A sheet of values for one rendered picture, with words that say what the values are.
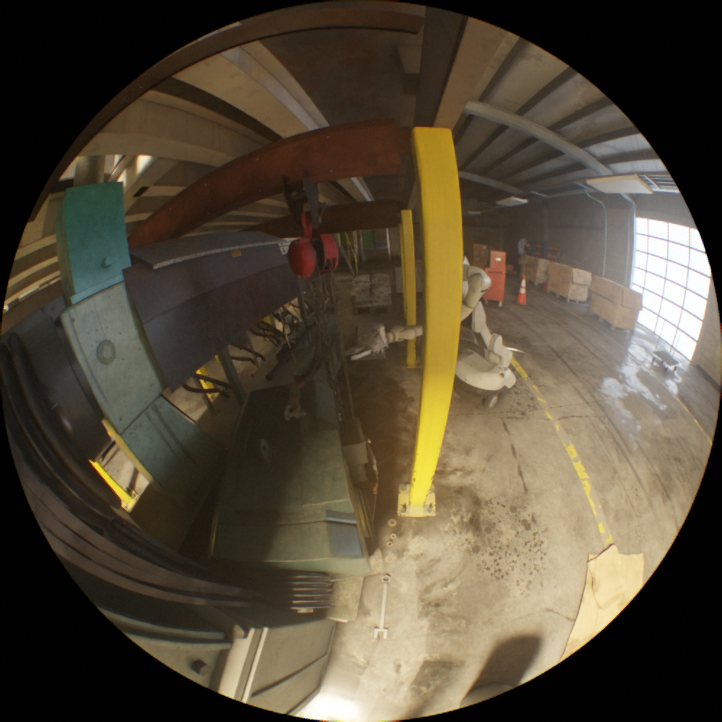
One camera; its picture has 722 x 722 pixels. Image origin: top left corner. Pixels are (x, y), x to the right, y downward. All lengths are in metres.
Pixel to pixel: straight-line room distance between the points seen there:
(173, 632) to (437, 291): 0.90
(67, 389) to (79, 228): 0.47
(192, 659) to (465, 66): 1.04
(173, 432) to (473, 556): 1.56
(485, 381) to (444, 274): 1.45
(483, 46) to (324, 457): 0.89
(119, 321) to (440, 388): 1.07
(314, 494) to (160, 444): 0.63
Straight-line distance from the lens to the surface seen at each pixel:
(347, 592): 1.09
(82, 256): 0.89
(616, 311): 6.60
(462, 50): 0.44
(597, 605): 1.87
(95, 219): 0.94
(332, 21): 0.52
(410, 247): 2.28
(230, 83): 0.67
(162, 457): 0.99
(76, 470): 0.29
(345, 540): 0.59
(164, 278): 0.96
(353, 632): 1.40
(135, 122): 0.88
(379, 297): 4.46
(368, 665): 1.43
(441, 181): 0.62
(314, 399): 0.88
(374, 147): 0.90
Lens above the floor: 1.37
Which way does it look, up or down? 29 degrees down
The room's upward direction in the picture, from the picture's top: 6 degrees counter-clockwise
